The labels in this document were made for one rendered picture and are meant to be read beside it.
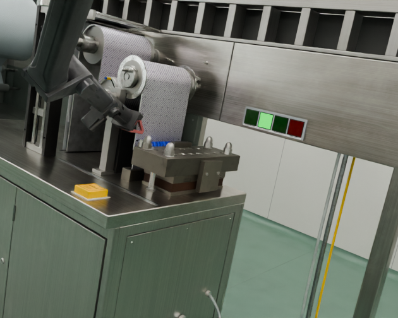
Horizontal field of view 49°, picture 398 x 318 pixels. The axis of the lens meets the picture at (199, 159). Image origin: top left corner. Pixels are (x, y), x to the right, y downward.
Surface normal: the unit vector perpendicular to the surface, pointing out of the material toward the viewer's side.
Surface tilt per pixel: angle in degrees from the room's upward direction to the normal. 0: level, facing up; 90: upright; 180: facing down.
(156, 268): 90
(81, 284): 90
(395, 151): 90
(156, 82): 90
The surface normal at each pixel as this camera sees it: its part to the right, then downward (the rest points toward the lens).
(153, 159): -0.64, 0.04
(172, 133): 0.75, 0.26
